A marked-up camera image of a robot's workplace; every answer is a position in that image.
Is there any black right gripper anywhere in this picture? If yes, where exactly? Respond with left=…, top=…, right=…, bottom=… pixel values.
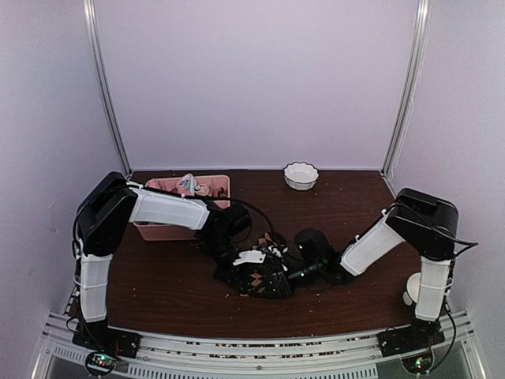
left=255, top=261, right=324, bottom=302

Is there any white paper cup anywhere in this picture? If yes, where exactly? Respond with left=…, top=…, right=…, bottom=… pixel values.
left=402, top=272, right=421, bottom=306

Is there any aluminium front rail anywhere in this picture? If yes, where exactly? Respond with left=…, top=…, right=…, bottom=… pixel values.
left=28, top=312, right=489, bottom=378

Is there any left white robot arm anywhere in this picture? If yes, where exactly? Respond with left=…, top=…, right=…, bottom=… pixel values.
left=72, top=171, right=276, bottom=351

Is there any pink divided storage box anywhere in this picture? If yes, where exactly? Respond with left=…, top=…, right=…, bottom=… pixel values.
left=132, top=174, right=230, bottom=241

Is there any white scalloped ceramic bowl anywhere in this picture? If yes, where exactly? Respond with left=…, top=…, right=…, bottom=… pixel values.
left=283, top=162, right=320, bottom=191

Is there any right aluminium corner post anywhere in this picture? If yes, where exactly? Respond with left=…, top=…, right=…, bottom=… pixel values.
left=381, top=0, right=431, bottom=181

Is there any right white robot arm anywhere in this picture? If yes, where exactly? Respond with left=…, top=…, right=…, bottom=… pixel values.
left=248, top=188, right=477, bottom=349

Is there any white folded sock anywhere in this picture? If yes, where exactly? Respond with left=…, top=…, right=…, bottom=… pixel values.
left=194, top=183, right=212, bottom=197

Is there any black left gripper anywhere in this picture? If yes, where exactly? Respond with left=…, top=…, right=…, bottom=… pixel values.
left=200, top=233, right=248, bottom=294

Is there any brown argyle patterned sock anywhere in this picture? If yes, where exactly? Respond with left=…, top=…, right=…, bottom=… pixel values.
left=233, top=232, right=290, bottom=298

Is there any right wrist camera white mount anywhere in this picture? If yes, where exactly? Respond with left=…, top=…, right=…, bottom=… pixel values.
left=266, top=245, right=288, bottom=259

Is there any aluminium corner post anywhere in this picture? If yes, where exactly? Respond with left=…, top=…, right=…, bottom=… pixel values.
left=82, top=0, right=133, bottom=178
left=381, top=0, right=431, bottom=181

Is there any left aluminium corner post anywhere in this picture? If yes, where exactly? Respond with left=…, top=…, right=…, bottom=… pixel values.
left=82, top=0, right=133, bottom=178

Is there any pink white rolled sock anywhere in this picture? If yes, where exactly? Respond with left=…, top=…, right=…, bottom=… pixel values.
left=176, top=173, right=197, bottom=195

